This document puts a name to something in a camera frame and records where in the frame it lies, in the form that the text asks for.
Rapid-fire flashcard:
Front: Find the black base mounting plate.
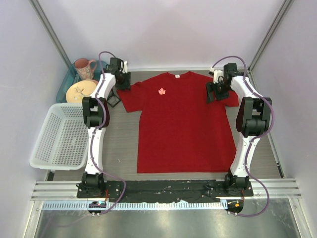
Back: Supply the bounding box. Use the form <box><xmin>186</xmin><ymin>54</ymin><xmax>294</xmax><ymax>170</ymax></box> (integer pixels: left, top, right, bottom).
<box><xmin>76</xmin><ymin>179</ymin><xmax>254</xmax><ymax>203</ymax></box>

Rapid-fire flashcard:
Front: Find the aluminium extrusion rail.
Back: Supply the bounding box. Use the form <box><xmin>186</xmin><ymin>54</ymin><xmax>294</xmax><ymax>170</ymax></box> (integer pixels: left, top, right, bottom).
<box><xmin>31</xmin><ymin>178</ymin><xmax>302</xmax><ymax>201</ymax></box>

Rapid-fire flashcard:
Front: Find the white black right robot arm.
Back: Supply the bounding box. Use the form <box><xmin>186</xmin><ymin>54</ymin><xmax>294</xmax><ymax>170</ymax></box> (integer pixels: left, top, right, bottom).
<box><xmin>206</xmin><ymin>63</ymin><xmax>273</xmax><ymax>196</ymax></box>

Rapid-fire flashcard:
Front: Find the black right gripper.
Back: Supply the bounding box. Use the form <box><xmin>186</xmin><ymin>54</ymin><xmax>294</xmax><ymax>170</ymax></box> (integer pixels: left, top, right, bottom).
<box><xmin>205</xmin><ymin>80</ymin><xmax>231</xmax><ymax>104</ymax></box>

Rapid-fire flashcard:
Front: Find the teal plastic tray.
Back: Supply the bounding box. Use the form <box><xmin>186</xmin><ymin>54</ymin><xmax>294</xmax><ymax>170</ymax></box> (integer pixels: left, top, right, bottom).
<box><xmin>56</xmin><ymin>61</ymin><xmax>101</xmax><ymax>103</ymax></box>

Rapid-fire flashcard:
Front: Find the yellow floral plate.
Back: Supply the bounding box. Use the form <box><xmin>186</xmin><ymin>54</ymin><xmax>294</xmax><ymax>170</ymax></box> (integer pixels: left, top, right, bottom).
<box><xmin>66</xmin><ymin>79</ymin><xmax>98</xmax><ymax>103</ymax></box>

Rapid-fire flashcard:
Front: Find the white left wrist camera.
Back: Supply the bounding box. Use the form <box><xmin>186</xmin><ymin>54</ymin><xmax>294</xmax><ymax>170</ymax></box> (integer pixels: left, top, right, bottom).
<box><xmin>122</xmin><ymin>61</ymin><xmax>128</xmax><ymax>73</ymax></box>

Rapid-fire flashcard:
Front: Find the pink floral mug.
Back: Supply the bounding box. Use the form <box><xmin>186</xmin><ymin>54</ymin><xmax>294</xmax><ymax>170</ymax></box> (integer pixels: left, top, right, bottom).
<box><xmin>74</xmin><ymin>58</ymin><xmax>97</xmax><ymax>80</ymax></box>

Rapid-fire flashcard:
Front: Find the white slotted cable duct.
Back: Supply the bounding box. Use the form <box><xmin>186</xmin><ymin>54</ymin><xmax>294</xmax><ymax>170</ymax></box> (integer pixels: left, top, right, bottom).
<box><xmin>42</xmin><ymin>200</ymin><xmax>227</xmax><ymax>211</ymax></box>

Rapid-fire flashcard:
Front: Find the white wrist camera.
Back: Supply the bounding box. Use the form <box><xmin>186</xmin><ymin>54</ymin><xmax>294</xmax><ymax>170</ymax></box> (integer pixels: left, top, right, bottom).
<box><xmin>122</xmin><ymin>61</ymin><xmax>128</xmax><ymax>73</ymax></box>
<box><xmin>209</xmin><ymin>67</ymin><xmax>224</xmax><ymax>84</ymax></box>

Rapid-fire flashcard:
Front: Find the right aluminium corner post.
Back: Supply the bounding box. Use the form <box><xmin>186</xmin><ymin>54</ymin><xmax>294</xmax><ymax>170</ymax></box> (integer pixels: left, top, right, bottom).
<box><xmin>248</xmin><ymin>0</ymin><xmax>294</xmax><ymax>73</ymax></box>

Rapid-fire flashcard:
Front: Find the left aluminium corner post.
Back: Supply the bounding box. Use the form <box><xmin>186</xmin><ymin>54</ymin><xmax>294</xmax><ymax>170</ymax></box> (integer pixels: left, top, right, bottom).
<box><xmin>29</xmin><ymin>0</ymin><xmax>72</xmax><ymax>68</ymax></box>

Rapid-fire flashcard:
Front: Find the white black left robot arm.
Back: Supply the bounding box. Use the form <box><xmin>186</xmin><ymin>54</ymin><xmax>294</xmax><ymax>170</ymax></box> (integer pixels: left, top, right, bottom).
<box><xmin>76</xmin><ymin>57</ymin><xmax>130</xmax><ymax>198</ymax></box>

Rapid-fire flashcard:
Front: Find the red t-shirt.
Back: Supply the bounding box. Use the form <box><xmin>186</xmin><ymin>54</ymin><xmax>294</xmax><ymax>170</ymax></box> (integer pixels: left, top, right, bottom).
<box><xmin>117</xmin><ymin>71</ymin><xmax>239</xmax><ymax>174</ymax></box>

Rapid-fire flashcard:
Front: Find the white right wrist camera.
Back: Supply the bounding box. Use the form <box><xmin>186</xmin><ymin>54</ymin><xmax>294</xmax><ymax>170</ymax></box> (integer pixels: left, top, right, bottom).
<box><xmin>209</xmin><ymin>67</ymin><xmax>224</xmax><ymax>84</ymax></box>

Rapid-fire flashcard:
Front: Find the red gold maple leaf brooch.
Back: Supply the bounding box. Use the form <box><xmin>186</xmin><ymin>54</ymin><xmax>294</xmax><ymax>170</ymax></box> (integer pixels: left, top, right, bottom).
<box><xmin>158</xmin><ymin>88</ymin><xmax>166</xmax><ymax>95</ymax></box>

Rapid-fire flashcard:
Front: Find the black box with red brooch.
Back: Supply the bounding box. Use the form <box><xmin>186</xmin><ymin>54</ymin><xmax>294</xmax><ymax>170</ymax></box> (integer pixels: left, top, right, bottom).
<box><xmin>106</xmin><ymin>89</ymin><xmax>121</xmax><ymax>108</ymax></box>

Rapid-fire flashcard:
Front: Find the white perforated plastic basket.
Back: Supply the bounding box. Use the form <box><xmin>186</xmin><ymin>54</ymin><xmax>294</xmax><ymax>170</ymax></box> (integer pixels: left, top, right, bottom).
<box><xmin>30</xmin><ymin>103</ymin><xmax>89</xmax><ymax>171</ymax></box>

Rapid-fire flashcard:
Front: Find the aluminium corner post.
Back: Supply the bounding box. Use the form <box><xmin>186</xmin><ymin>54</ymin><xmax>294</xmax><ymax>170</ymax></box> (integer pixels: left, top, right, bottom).
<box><xmin>29</xmin><ymin>0</ymin><xmax>72</xmax><ymax>68</ymax></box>
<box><xmin>248</xmin><ymin>0</ymin><xmax>294</xmax><ymax>73</ymax></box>

